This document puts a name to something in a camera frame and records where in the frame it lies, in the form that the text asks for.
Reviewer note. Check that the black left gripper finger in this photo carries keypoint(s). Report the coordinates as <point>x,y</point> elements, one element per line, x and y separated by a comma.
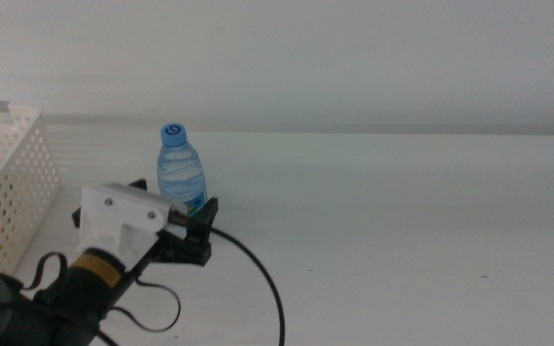
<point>202,223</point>
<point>139,184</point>

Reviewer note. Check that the clear water bottle blue cap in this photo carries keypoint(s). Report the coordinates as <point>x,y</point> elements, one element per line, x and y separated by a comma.
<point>181,168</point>

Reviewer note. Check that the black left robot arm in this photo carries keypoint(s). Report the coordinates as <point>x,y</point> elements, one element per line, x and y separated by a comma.
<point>27,327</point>

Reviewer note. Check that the white perforated plastic basket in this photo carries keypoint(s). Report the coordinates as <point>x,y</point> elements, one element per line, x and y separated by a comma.
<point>17,192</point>

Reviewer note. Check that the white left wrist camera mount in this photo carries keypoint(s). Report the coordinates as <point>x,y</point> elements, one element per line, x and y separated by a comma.
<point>118,211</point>

